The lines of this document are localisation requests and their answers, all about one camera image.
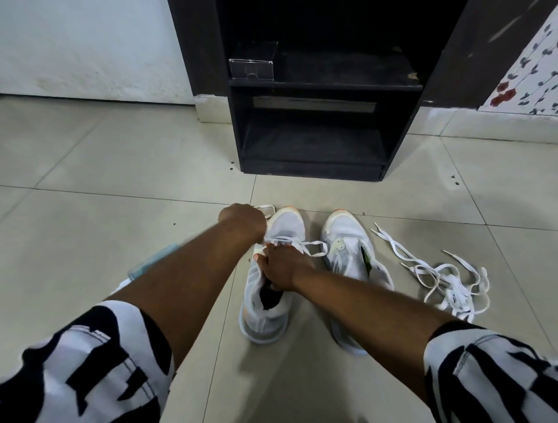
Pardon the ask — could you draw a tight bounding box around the person's left forearm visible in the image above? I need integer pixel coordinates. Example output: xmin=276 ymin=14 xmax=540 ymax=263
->
xmin=106 ymin=222 xmax=262 ymax=371

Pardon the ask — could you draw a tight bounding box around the white floral patterned sheet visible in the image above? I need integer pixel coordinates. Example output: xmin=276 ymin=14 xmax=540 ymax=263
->
xmin=478 ymin=8 xmax=558 ymax=116

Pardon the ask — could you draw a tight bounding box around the person's right hand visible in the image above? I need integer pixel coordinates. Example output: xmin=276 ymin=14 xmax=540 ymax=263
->
xmin=255 ymin=243 xmax=317 ymax=293

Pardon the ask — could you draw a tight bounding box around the zebra striped garment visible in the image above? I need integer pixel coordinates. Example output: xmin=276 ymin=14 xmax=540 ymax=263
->
xmin=0 ymin=300 xmax=558 ymax=423

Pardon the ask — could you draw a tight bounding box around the clear plastic box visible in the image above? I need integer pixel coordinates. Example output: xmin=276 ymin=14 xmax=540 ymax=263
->
xmin=228 ymin=41 xmax=279 ymax=81

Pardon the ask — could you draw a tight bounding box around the person's left hand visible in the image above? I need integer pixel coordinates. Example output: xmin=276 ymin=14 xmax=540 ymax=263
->
xmin=217 ymin=203 xmax=267 ymax=245

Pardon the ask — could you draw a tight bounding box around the black open shelf box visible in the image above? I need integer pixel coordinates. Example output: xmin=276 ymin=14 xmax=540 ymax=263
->
xmin=216 ymin=0 xmax=470 ymax=182

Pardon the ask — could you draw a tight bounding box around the white shoelace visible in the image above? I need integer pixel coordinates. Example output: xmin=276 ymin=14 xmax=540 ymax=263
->
xmin=400 ymin=249 xmax=491 ymax=323
xmin=252 ymin=203 xmax=328 ymax=258
xmin=370 ymin=223 xmax=441 ymax=288

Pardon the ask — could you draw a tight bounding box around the grey sneaker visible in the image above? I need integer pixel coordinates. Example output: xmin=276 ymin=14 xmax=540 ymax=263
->
xmin=321 ymin=209 xmax=395 ymax=356
xmin=238 ymin=207 xmax=308 ymax=346

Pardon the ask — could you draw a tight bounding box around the dark brown wooden cabinet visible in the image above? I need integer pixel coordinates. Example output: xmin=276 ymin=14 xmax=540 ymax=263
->
xmin=167 ymin=0 xmax=558 ymax=110

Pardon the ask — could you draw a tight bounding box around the person's right forearm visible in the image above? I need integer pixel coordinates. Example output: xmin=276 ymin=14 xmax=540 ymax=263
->
xmin=292 ymin=268 xmax=459 ymax=402

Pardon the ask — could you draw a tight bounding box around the blue transparent bottle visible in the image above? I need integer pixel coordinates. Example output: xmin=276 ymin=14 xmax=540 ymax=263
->
xmin=126 ymin=243 xmax=182 ymax=282

